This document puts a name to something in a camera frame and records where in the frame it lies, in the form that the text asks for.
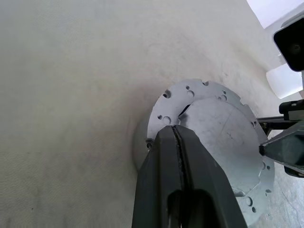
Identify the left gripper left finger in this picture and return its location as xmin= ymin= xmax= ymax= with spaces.
xmin=133 ymin=125 xmax=185 ymax=228

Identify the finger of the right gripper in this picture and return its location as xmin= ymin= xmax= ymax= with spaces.
xmin=258 ymin=128 xmax=304 ymax=178
xmin=257 ymin=115 xmax=293 ymax=138

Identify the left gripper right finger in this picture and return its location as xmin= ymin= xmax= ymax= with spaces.
xmin=176 ymin=125 xmax=249 ymax=228

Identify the grey motor cover plate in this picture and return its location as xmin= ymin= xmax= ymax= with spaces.
xmin=146 ymin=79 xmax=276 ymax=225

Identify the white translucent plastic cup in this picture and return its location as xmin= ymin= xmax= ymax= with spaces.
xmin=266 ymin=64 xmax=304 ymax=99

